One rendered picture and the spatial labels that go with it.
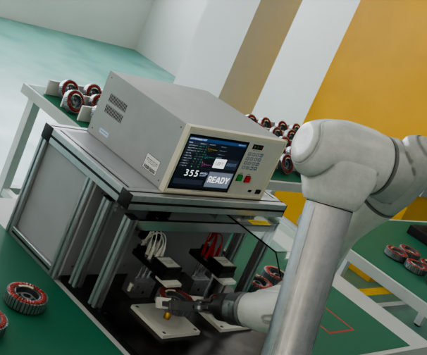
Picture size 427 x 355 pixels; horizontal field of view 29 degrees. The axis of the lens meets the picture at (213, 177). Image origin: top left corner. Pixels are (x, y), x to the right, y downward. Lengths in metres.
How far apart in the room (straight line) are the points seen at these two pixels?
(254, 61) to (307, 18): 2.55
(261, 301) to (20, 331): 0.60
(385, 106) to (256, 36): 1.10
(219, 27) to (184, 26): 3.64
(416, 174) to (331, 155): 0.21
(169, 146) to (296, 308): 0.76
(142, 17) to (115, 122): 8.05
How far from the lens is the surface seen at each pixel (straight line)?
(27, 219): 2.56
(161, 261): 2.38
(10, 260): 2.46
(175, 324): 2.40
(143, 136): 2.38
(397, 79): 6.03
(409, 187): 1.80
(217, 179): 2.43
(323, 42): 8.72
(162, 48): 10.25
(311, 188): 1.70
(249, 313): 2.14
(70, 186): 2.40
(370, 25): 6.23
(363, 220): 1.88
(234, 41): 6.31
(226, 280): 2.56
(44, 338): 2.15
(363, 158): 1.69
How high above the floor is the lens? 1.83
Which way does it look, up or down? 16 degrees down
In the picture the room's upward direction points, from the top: 24 degrees clockwise
